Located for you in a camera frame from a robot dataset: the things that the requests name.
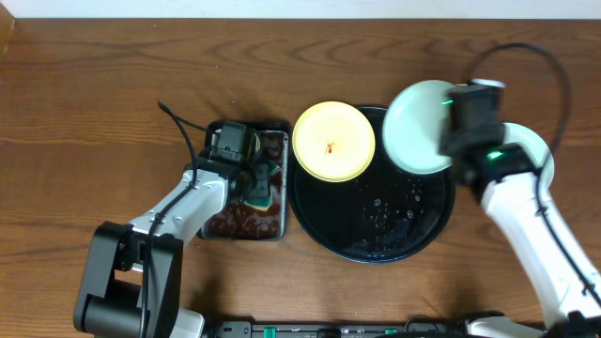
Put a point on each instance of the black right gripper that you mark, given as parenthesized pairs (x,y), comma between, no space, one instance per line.
(443,142)

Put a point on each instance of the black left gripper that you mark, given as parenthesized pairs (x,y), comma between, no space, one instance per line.
(258,183)

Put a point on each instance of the green scrub sponge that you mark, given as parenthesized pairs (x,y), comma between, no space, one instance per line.
(263,199)

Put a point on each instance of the light blue plate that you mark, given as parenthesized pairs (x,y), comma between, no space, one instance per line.
(534,145)

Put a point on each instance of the pale green plate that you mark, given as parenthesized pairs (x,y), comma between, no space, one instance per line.
(413,125)

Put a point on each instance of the yellow plate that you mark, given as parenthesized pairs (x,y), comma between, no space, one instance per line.
(333,141)

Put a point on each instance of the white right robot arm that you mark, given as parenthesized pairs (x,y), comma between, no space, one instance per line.
(508,168)

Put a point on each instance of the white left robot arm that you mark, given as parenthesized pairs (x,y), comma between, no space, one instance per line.
(132,276)

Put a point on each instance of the metal water tray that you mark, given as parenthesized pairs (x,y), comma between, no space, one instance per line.
(241,222)

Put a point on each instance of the black rectangular tray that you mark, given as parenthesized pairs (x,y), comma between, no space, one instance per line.
(214,129)

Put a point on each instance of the round black tray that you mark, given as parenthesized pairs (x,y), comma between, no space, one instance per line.
(383,215)

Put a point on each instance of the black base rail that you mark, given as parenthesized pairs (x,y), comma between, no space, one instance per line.
(328,329)

